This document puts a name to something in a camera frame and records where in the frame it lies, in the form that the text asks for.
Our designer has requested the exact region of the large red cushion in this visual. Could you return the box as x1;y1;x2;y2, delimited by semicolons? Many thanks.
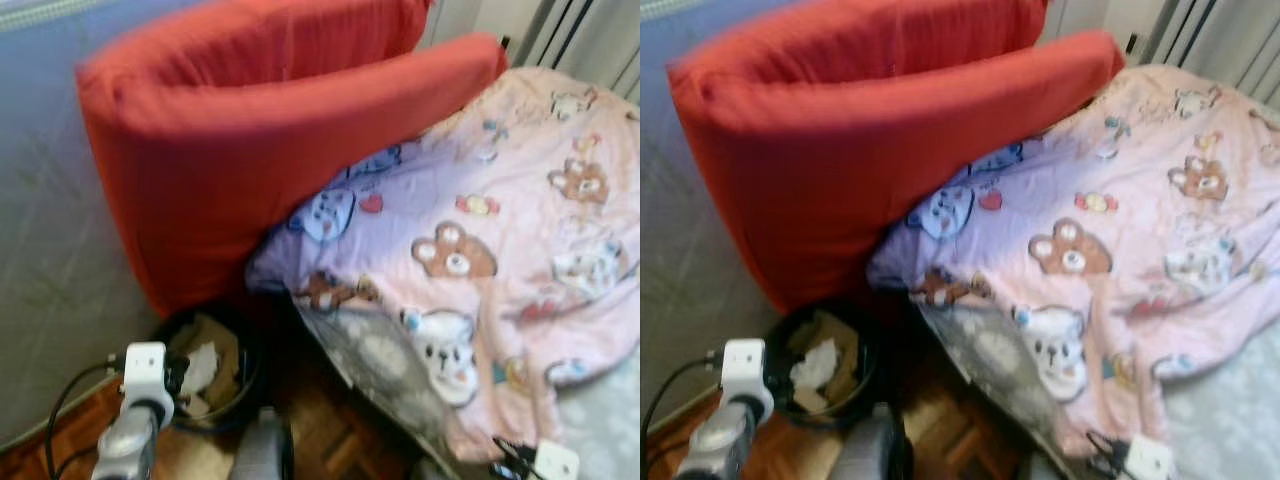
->
75;0;509;319
665;0;1126;313

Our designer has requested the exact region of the pink bear print blanket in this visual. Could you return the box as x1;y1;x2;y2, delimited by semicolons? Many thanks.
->
245;65;641;463
865;62;1280;461

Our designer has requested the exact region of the crumpled white paper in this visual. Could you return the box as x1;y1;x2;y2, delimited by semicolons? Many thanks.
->
180;342;221;396
790;338;839;391

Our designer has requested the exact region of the brown cardboard box with label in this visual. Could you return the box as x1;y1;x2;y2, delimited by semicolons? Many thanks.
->
795;308;861;411
175;312;241;416

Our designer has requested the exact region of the black round trash bin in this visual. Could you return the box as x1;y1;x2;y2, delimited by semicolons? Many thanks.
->
762;300;883;429
150;303;266;433

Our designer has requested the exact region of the silver robot left leg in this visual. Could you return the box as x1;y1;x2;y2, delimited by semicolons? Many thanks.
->
835;403;911;480
230;406;294;480

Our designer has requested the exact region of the white quilted mattress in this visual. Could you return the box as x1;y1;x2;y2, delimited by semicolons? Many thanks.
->
0;0;216;446
640;0;791;426

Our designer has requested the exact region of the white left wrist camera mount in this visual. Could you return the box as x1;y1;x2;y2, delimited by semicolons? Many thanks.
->
122;342;169;401
722;338;769;401

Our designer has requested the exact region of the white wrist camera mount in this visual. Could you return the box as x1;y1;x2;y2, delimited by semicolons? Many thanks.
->
122;342;169;401
722;338;769;401
533;438;581;480
1125;435;1173;480

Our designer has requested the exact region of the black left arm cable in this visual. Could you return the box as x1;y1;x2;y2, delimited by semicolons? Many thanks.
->
642;350;726;471
45;355;126;480

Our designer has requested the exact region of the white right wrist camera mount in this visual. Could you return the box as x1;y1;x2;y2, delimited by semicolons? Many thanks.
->
533;438;581;480
1125;435;1173;480

